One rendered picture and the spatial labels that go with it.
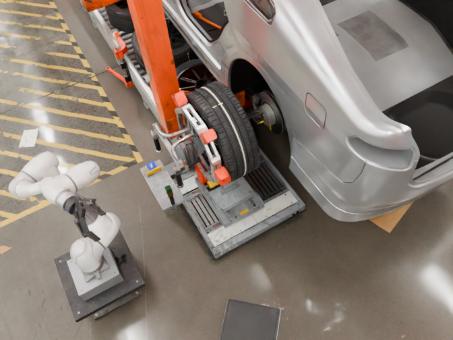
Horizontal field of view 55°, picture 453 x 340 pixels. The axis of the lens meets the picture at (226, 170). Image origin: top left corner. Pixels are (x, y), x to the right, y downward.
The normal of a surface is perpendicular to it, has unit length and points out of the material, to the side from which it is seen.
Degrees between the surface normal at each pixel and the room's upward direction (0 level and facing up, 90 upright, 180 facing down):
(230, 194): 0
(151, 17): 90
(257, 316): 0
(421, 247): 0
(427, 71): 19
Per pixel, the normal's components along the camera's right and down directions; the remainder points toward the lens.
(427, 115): -0.06, -0.57
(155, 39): 0.49, 0.70
